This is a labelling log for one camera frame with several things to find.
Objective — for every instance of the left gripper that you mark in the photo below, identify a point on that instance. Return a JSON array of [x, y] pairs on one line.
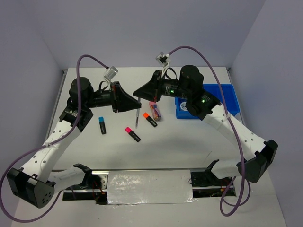
[[121, 100]]

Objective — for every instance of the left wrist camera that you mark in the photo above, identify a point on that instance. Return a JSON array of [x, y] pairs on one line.
[[110, 73]]

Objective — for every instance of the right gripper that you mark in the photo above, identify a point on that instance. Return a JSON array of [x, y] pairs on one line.
[[152, 90]]

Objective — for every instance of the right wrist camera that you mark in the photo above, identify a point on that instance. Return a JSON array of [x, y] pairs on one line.
[[163, 59]]

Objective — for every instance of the orange cap black highlighter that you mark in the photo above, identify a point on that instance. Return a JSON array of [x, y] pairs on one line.
[[150, 120]]

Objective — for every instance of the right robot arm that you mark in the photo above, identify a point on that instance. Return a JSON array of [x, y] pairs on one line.
[[258, 154]]

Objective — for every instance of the silver foil sheet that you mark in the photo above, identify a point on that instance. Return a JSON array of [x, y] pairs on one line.
[[149, 187]]

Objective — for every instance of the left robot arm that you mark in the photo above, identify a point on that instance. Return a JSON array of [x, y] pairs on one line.
[[35, 182]]

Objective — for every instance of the thin grey pen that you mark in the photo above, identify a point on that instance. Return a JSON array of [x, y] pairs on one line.
[[137, 113]]

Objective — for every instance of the blue cap black highlighter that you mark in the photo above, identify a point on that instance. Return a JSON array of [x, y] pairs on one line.
[[102, 125]]

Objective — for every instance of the pink cap black highlighter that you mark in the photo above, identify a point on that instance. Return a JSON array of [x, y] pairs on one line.
[[132, 134]]

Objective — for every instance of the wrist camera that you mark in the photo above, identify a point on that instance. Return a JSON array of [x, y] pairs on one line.
[[110, 73], [163, 59]]

